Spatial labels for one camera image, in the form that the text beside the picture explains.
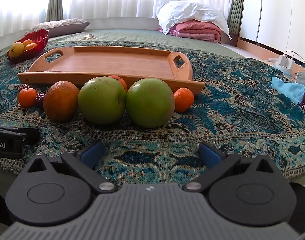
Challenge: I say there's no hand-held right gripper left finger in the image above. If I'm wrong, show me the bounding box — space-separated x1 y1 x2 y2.
24 140 118 194

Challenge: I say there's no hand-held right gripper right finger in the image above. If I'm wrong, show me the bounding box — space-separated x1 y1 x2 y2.
181 142 280 193

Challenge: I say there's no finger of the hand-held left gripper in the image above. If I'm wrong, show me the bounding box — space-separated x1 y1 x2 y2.
0 126 41 146

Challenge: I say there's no small tangerine with stem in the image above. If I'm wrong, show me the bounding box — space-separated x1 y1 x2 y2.
18 86 38 108

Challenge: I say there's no green apple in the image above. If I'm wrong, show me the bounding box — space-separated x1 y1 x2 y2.
126 78 175 128
77 77 128 125

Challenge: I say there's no wooden tray with handles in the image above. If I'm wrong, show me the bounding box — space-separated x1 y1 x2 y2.
17 46 206 96

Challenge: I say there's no dark red date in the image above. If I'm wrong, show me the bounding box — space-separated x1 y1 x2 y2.
34 93 46 107

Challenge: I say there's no teal paisley blanket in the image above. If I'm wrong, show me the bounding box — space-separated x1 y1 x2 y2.
0 40 305 183

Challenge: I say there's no large brownish orange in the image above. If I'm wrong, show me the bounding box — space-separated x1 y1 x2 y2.
43 81 79 123

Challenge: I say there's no red glass bowl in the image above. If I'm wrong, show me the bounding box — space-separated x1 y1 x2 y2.
7 29 50 63

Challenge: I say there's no light blue cloth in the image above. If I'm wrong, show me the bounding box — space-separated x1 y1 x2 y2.
270 76 305 105

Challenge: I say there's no floral pillow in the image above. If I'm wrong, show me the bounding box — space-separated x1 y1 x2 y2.
25 19 90 38

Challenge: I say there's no white charger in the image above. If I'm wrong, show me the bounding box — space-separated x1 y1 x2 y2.
279 52 294 69

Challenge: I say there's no folded pink blanket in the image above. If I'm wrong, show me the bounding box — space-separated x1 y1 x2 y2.
159 21 222 43

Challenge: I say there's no green quilted bedspread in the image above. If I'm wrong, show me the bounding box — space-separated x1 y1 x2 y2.
46 29 243 58

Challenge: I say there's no green curtain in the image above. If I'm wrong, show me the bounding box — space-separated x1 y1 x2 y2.
229 0 245 34
46 0 64 22

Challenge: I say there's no white pillow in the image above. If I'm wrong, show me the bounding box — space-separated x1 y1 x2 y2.
156 0 232 40

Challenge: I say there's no white wardrobe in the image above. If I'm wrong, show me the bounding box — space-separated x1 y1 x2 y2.
239 0 305 68

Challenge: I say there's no white cable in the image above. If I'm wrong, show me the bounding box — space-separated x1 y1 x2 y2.
284 51 305 83

